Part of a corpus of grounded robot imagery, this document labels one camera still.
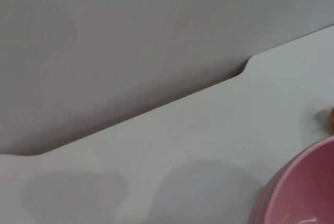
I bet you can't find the orange striped bread roll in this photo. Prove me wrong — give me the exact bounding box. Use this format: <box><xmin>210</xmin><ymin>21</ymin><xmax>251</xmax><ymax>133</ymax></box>
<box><xmin>327</xmin><ymin>107</ymin><xmax>334</xmax><ymax>131</ymax></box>

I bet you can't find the pink bowl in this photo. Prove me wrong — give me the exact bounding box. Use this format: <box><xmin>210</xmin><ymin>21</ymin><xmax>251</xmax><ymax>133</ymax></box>
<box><xmin>246</xmin><ymin>135</ymin><xmax>334</xmax><ymax>224</ymax></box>

